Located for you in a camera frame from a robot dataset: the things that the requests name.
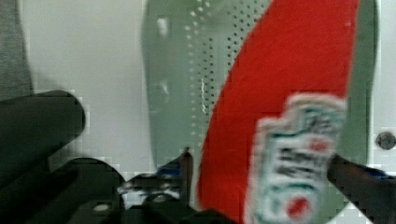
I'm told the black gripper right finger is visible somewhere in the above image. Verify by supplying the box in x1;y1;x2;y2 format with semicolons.
327;154;396;224

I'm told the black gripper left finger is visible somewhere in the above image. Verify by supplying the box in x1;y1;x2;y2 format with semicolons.
118;147;193;209

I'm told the red plush ketchup bottle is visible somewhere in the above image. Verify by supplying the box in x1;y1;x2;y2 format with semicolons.
197;0;360;224

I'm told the grey partition panel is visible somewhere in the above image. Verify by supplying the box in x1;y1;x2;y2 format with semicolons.
0;0;33;100

